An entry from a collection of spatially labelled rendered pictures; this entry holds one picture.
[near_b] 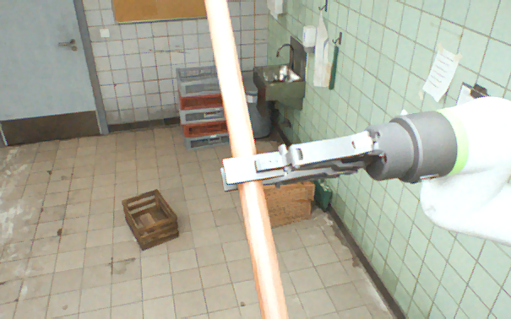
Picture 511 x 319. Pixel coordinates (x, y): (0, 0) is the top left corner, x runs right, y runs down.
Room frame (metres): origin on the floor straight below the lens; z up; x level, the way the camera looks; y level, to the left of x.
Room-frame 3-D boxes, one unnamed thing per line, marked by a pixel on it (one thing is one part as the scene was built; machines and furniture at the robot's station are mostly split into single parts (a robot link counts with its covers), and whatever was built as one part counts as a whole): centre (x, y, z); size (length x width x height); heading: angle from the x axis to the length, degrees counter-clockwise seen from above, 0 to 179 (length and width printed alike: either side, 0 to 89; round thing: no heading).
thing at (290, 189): (2.81, -0.14, 0.32); 0.56 x 0.49 x 0.28; 23
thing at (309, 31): (3.31, -0.42, 1.28); 0.09 x 0.09 x 0.20; 15
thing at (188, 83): (3.99, 0.47, 0.68); 0.60 x 0.40 x 0.16; 105
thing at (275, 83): (3.62, -0.20, 0.71); 0.47 x 0.36 x 0.91; 15
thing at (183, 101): (3.99, 0.48, 0.53); 0.60 x 0.40 x 0.16; 101
